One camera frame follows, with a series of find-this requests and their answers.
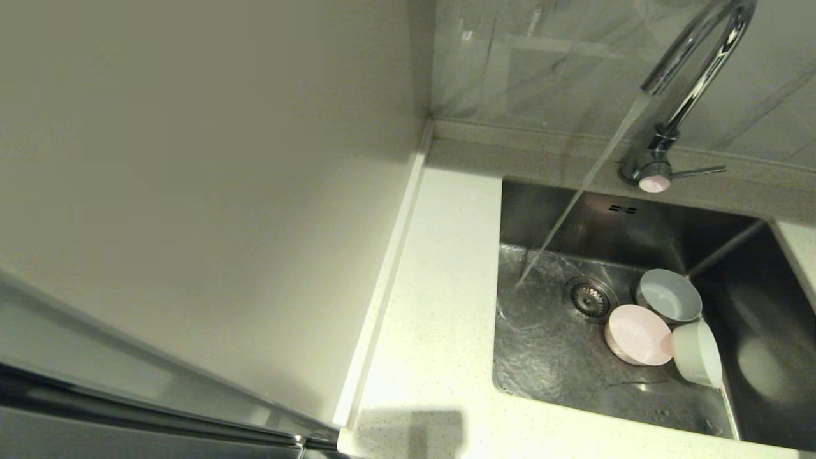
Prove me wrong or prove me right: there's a pink bowl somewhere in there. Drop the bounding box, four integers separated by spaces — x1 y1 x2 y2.
604 304 674 367

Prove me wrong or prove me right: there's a running water stream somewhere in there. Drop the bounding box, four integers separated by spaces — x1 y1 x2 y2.
518 89 654 288

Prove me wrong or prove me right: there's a stainless steel sink basin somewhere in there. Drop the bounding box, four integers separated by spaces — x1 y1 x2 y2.
492 177 816 452

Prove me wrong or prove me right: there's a chrome gooseneck faucet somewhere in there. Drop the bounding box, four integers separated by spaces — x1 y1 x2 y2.
620 0 758 193

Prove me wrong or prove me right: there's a white bowl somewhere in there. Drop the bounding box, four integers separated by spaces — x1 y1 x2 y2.
671 320 724 390

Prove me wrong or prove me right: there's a round metal drain strainer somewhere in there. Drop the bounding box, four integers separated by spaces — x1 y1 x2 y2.
563 275 619 324

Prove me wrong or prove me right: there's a blue grey bowl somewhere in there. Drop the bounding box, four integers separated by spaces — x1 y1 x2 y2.
635 268 703 324

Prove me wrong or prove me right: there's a white cabinet side panel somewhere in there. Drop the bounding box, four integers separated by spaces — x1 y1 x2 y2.
0 0 435 426

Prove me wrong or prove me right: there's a white countertop edge strip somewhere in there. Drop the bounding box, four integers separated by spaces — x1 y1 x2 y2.
333 121 435 429

